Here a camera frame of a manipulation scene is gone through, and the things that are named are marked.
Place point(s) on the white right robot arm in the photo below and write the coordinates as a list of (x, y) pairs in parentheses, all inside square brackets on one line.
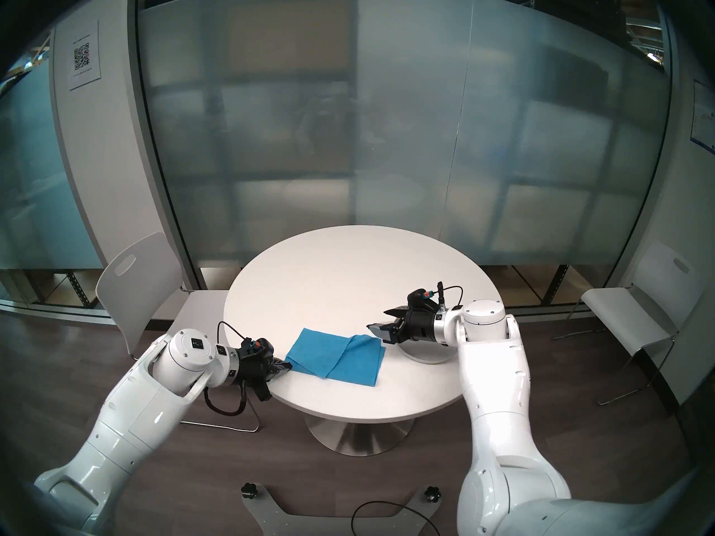
[(491, 384)]

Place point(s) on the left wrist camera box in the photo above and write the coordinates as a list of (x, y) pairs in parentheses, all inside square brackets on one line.
[(258, 348)]

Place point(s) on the grey metal robot base plate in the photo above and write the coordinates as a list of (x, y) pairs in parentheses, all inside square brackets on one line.
[(262, 511)]

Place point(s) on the steel table pedestal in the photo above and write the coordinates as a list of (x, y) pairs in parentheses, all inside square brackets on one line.
[(357, 437)]

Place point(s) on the white QR code sign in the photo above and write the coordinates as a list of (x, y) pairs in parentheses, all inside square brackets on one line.
[(82, 57)]

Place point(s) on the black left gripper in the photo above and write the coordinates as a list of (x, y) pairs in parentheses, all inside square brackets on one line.
[(254, 370)]

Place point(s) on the white plastic chair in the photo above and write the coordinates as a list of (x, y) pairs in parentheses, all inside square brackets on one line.
[(620, 311), (139, 272)]

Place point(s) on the blue cloth napkin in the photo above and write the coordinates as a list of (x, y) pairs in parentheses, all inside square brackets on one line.
[(335, 356)]

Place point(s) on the black star knob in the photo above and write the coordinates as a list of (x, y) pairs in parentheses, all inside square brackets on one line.
[(248, 489), (430, 493)]

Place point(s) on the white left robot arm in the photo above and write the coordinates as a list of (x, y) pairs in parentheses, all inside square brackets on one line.
[(128, 417)]

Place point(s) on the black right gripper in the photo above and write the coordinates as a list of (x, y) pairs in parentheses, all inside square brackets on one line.
[(422, 327)]

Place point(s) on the black shelving upright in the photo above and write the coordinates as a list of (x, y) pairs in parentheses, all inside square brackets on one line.
[(78, 289), (558, 286)]

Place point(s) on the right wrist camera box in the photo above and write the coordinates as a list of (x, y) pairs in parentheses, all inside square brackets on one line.
[(420, 298)]

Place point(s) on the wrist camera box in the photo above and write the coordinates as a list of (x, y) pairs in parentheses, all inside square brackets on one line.
[(258, 348), (420, 298)]

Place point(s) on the grey round plate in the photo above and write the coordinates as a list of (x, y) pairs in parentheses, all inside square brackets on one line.
[(424, 355)]

